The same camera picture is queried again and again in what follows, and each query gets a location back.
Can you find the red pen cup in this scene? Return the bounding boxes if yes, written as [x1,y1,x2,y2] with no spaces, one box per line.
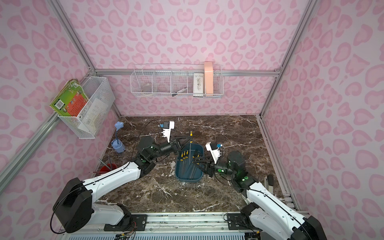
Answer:
[95,159,118,175]

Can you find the white wire wall basket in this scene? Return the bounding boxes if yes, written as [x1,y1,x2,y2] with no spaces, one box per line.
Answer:
[130,64,224,98]

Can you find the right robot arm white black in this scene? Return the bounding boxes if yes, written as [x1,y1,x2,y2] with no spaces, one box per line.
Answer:
[195,151,327,240]

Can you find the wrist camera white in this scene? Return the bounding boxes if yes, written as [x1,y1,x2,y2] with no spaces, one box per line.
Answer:
[206,142,223,164]
[160,121,175,143]

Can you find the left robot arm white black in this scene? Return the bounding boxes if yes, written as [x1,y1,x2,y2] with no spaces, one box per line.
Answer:
[53,136,192,233]

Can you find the pink box in basket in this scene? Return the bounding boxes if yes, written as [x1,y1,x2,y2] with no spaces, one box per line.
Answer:
[204,62,214,97]

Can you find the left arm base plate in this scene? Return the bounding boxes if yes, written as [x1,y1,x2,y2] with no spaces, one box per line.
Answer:
[104,214,148,232]

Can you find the white mesh side basket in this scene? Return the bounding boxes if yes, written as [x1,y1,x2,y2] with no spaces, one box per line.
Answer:
[59,77,115,139]

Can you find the blue desk lamp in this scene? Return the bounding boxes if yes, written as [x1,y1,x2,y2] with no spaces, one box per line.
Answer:
[111,122,125,154]

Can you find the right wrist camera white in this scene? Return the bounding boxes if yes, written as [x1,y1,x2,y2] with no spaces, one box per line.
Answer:
[206,142,223,164]

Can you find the green red booklet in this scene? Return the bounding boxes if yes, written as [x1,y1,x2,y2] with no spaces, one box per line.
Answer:
[50,79,89,117]

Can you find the white card in basket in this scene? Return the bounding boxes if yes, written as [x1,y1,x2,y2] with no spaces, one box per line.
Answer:
[193,73,204,97]

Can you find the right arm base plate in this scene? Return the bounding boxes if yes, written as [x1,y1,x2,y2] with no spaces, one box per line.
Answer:
[224,213,257,231]

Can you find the teal plastic storage box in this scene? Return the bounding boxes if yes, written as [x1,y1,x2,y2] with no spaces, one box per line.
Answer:
[175,143,204,183]

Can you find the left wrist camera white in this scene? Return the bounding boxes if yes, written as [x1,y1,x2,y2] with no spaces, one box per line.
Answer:
[160,121,175,143]

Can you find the white paper in mesh basket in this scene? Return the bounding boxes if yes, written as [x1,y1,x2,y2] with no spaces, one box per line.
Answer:
[78,99,108,135]

